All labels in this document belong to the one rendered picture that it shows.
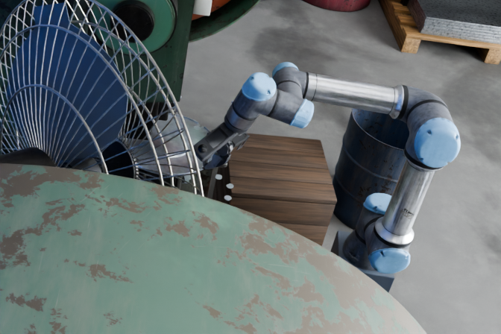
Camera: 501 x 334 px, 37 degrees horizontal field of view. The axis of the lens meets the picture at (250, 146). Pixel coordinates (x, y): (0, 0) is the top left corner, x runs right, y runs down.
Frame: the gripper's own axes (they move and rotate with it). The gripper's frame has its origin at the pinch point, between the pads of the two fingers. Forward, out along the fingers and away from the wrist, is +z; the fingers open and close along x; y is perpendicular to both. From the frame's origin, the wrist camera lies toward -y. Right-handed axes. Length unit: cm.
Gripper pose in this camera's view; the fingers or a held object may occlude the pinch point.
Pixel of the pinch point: (204, 165)
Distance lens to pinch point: 207.0
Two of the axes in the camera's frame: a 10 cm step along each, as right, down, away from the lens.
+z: -4.1, 5.9, 6.9
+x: -6.6, -7.2, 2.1
